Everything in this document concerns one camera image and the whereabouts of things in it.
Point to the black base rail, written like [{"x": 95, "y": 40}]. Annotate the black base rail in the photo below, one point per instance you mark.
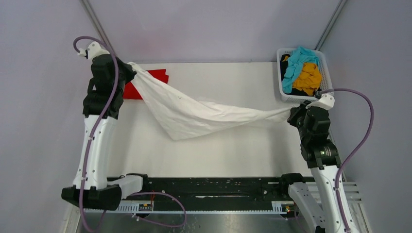
[{"x": 241, "y": 195}]

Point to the white t-shirt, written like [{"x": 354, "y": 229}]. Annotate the white t-shirt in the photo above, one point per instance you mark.
[{"x": 183, "y": 117}]

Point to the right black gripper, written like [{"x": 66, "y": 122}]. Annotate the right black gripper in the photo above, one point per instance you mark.
[{"x": 295, "y": 111}]

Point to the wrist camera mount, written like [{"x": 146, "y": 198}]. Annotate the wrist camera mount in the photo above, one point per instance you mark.
[
  {"x": 93, "y": 50},
  {"x": 326, "y": 101}
]

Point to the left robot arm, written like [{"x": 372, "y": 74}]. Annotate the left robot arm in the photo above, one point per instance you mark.
[{"x": 101, "y": 107}]

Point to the folded red t-shirt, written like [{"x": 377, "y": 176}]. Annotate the folded red t-shirt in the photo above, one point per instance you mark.
[{"x": 144, "y": 84}]

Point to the teal t-shirt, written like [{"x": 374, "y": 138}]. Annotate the teal t-shirt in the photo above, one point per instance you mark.
[{"x": 296, "y": 61}]

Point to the white plastic laundry basket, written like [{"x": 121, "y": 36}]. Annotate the white plastic laundry basket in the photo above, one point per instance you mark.
[{"x": 322, "y": 65}]

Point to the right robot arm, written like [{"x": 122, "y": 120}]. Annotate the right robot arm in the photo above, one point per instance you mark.
[{"x": 332, "y": 214}]

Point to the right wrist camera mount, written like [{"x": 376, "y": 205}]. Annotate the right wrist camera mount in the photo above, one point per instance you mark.
[{"x": 326, "y": 101}]

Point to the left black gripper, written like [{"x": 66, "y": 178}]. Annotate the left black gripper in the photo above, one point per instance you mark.
[{"x": 130, "y": 74}]

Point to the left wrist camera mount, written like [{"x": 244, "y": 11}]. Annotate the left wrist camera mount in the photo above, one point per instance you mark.
[{"x": 93, "y": 50}]

